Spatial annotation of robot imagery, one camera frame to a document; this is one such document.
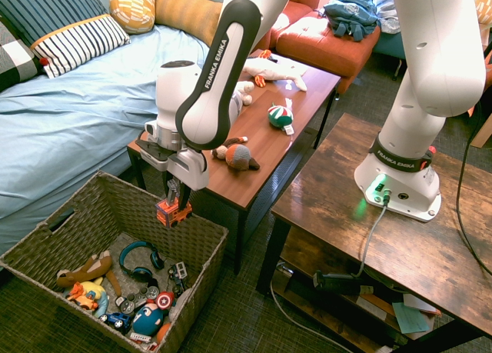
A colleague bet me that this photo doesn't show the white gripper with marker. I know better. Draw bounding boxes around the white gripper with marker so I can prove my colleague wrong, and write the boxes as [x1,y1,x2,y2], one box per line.
[165,148,211,212]

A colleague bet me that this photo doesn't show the orange toy fire truck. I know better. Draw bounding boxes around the orange toy fire truck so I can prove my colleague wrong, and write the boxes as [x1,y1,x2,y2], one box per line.
[155,178,194,229]

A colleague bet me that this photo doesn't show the woven wicker basket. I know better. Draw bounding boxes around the woven wicker basket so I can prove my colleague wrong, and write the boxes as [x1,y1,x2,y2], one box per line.
[0,171,229,353]

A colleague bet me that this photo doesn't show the white blue toy jeep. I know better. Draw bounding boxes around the white blue toy jeep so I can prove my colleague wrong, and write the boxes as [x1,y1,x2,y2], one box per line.
[167,261,189,295]

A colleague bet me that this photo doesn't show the red blue star shield toy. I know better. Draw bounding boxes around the red blue star shield toy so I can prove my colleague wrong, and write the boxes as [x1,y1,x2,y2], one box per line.
[155,290,176,311]

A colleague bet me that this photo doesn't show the yellow plush toy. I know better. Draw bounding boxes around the yellow plush toy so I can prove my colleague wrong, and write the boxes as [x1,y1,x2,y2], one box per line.
[63,278,111,318]

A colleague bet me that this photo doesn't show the orange toy robot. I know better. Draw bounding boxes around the orange toy robot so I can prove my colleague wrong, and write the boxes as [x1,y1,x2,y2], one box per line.
[65,281,99,311]

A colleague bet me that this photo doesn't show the blue toy car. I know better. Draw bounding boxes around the blue toy car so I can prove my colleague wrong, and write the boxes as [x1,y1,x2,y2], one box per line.
[98,311,134,334]

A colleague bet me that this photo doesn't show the red white toy bus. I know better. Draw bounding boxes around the red white toy bus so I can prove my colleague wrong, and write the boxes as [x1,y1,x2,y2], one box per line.
[128,331,159,352]

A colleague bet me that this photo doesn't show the reddish wood coffee table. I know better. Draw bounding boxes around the reddish wood coffee table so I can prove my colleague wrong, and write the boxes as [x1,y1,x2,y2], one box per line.
[126,48,343,275]

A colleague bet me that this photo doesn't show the crocheted brown orange bird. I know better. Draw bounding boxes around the crocheted brown orange bird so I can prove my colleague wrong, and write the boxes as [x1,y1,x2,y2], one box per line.
[211,135,261,172]

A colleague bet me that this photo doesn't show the blue black headphones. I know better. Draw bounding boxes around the blue black headphones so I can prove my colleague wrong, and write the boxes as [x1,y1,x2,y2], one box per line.
[118,240,165,283]

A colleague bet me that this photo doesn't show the light blue covered bed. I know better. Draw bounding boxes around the light blue covered bed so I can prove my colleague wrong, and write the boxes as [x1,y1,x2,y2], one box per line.
[0,0,228,254]

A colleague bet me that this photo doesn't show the brown plush animal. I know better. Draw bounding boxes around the brown plush animal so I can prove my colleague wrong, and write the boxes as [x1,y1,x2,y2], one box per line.
[55,250,123,297]

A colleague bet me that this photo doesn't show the gray game controller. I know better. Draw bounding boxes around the gray game controller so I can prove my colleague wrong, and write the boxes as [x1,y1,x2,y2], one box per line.
[115,285,161,315]

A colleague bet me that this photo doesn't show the green red plush ball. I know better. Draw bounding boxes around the green red plush ball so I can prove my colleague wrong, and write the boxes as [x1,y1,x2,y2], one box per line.
[268,98,295,135]

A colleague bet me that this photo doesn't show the blue egg-shaped hero figure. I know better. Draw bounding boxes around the blue egg-shaped hero figure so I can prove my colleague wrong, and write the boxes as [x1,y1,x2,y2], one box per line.
[131,302,165,337]

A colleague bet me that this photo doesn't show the orange ball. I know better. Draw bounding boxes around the orange ball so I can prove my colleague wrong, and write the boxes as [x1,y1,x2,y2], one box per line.
[155,321,173,345]

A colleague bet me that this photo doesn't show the white plush goose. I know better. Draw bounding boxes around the white plush goose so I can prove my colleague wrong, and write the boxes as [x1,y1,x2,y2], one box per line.
[241,49,308,92]

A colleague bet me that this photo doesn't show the white navy striped pillow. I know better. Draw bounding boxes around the white navy striped pillow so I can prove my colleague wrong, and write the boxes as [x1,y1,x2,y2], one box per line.
[30,14,131,79]

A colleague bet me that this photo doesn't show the mustard rectangular pillow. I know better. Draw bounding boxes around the mustard rectangular pillow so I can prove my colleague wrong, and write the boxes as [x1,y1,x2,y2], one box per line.
[153,0,224,48]

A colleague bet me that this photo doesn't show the black power brick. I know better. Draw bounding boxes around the black power brick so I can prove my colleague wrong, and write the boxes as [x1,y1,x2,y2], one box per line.
[311,270,364,296]

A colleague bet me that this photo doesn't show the yellow white patterned pillow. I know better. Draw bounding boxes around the yellow white patterned pillow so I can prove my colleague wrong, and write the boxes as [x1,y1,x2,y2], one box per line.
[109,0,158,35]

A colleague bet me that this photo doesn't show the orange ottoman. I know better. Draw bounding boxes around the orange ottoman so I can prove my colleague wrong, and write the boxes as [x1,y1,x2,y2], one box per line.
[275,10,381,96]

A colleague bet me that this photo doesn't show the black white checked pillow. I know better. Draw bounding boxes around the black white checked pillow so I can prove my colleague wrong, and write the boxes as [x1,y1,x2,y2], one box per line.
[0,20,45,92]

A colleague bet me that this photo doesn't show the rustic brown wood table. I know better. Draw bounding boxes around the rustic brown wood table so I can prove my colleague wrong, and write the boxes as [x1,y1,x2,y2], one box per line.
[255,112,492,353]

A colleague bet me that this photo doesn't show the orange armchair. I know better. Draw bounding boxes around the orange armchair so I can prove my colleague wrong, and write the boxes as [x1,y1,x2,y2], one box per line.
[254,0,326,51]

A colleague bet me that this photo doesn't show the dark blue striped pillow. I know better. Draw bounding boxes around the dark blue striped pillow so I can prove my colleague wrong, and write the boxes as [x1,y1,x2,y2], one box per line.
[0,0,111,46]

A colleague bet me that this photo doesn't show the blue clothing pile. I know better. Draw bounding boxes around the blue clothing pile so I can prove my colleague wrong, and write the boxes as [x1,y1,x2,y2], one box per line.
[323,0,380,42]

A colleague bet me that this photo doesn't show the teal bench sofa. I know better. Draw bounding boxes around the teal bench sofa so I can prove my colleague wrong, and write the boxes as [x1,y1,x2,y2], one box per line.
[371,29,408,81]

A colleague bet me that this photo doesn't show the teal paper sheet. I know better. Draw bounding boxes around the teal paper sheet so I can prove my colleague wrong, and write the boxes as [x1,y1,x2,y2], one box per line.
[391,301,431,335]

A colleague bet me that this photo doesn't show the pale blue cloth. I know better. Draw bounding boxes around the pale blue cloth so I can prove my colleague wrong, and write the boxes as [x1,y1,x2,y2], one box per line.
[371,0,403,35]

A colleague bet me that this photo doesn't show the light wooden furniture piece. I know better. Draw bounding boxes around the light wooden furniture piece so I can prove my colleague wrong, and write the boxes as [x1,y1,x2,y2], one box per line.
[470,112,492,149]

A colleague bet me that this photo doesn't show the orange white patterned cushion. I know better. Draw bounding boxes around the orange white patterned cushion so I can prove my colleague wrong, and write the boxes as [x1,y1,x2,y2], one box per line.
[472,0,492,27]

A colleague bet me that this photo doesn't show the white floor cable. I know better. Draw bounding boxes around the white floor cable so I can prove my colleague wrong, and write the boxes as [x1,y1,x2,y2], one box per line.
[268,264,349,353]

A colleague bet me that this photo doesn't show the gray robot base cable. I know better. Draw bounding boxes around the gray robot base cable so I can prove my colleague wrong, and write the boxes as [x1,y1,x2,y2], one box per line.
[353,198,390,279]

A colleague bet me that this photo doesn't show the black cable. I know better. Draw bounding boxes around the black cable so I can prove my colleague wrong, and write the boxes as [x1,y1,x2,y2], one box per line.
[455,98,492,277]

